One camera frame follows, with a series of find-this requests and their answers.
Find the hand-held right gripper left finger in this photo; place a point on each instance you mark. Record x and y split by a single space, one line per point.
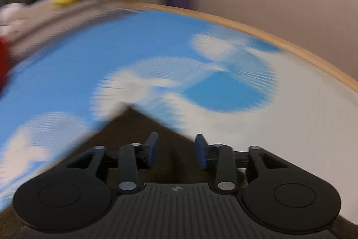
151 153

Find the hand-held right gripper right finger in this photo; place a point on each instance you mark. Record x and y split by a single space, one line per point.
200 153

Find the blue and white printed bedsheet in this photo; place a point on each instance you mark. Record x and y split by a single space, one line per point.
70 65

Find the grey window ledge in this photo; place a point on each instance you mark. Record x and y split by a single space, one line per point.
64 15

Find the red folded blanket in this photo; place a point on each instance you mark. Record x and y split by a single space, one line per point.
4 65

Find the white folded blanket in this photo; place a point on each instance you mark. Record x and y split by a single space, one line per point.
11 13

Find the wooden bed frame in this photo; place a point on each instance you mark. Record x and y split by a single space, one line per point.
251 29

